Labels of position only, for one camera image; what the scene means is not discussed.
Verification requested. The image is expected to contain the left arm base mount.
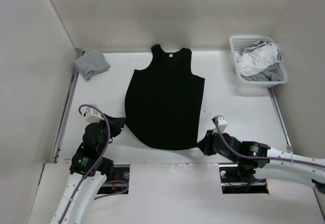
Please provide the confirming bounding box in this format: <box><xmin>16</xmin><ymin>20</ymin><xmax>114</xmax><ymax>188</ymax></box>
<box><xmin>97</xmin><ymin>165</ymin><xmax>130</xmax><ymax>195</ymax></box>

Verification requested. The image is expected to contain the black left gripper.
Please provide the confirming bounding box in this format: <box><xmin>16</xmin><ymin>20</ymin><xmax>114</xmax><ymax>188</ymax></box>
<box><xmin>97</xmin><ymin>113</ymin><xmax>126</xmax><ymax>152</ymax></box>

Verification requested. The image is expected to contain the black tank top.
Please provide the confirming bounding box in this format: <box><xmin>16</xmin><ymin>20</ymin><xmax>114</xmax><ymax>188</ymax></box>
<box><xmin>124</xmin><ymin>44</ymin><xmax>205</xmax><ymax>151</ymax></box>

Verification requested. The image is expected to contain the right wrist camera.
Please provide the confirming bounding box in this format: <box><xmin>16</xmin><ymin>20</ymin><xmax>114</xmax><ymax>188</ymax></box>
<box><xmin>212</xmin><ymin>115</ymin><xmax>228</xmax><ymax>134</ymax></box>

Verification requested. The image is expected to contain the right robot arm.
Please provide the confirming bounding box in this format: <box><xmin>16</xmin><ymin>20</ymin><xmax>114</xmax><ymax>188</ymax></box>
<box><xmin>197</xmin><ymin>129</ymin><xmax>324</xmax><ymax>194</ymax></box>

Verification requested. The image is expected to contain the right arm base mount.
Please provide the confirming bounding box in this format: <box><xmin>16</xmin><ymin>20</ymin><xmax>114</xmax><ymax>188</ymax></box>
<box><xmin>219</xmin><ymin>164</ymin><xmax>269</xmax><ymax>194</ymax></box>

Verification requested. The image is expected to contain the white plastic basket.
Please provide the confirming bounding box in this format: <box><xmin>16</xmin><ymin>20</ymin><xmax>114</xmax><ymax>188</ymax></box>
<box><xmin>229</xmin><ymin>35</ymin><xmax>288</xmax><ymax>88</ymax></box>

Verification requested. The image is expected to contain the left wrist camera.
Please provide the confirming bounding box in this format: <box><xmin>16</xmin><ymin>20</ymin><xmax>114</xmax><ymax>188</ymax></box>
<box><xmin>83</xmin><ymin>105</ymin><xmax>104</xmax><ymax>123</ymax></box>

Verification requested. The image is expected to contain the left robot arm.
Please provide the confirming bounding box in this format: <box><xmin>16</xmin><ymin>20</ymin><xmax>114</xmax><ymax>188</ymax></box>
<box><xmin>50</xmin><ymin>114</ymin><xmax>129</xmax><ymax>223</ymax></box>

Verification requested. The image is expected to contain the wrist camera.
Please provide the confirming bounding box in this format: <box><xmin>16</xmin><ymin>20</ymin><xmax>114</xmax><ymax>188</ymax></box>
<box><xmin>83</xmin><ymin>105</ymin><xmax>104</xmax><ymax>123</ymax></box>
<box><xmin>212</xmin><ymin>115</ymin><xmax>228</xmax><ymax>134</ymax></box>

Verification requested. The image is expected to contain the folded grey tank top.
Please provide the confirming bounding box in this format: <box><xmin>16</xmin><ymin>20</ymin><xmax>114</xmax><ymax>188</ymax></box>
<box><xmin>74</xmin><ymin>50</ymin><xmax>111</xmax><ymax>81</ymax></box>

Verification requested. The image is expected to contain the grey tank top in basket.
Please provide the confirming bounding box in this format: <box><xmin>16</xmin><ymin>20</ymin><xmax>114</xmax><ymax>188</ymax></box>
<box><xmin>240</xmin><ymin>40</ymin><xmax>285</xmax><ymax>83</ymax></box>

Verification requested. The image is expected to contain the white tank top in basket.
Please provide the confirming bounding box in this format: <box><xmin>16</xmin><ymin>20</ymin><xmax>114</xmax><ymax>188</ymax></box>
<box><xmin>237</xmin><ymin>41</ymin><xmax>282</xmax><ymax>77</ymax></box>

